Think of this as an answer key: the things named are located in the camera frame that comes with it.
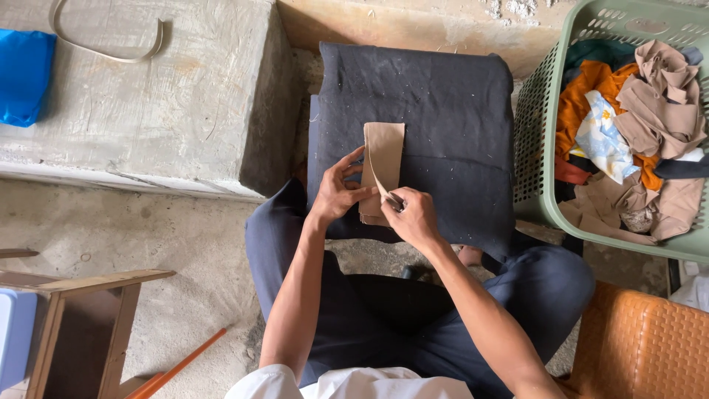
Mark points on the person's right hand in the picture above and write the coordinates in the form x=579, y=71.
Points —
x=418, y=221

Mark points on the person's left hand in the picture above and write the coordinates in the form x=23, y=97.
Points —
x=332, y=191

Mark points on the small metal thread snips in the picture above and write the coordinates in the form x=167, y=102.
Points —
x=395, y=201

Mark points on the beige fabric piece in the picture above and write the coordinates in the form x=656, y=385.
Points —
x=385, y=149

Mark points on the person's bare foot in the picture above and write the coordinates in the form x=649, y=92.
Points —
x=471, y=256

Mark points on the black cloth-covered stool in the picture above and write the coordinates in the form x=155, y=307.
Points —
x=443, y=111

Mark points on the person's dark blue trousers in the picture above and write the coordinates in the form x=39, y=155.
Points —
x=532, y=293

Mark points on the green plastic laundry basket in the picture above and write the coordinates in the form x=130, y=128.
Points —
x=534, y=127

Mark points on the person's white shirt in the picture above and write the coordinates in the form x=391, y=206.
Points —
x=354, y=385

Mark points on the grey concrete block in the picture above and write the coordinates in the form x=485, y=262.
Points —
x=166, y=116

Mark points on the orange stick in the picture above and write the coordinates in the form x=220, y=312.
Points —
x=183, y=360

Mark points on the heap of mixed fabric scraps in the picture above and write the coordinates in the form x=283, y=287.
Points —
x=637, y=133

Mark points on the orange woven plastic chair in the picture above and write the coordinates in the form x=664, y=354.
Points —
x=637, y=349

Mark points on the brown wooden stool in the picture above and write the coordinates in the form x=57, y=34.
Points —
x=88, y=327

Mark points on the white plastic bag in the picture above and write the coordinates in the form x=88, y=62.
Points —
x=692, y=291

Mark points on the blue plastic bag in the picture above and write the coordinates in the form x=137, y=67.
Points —
x=22, y=75

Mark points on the pale blue plastic box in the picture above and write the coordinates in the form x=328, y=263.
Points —
x=15, y=338

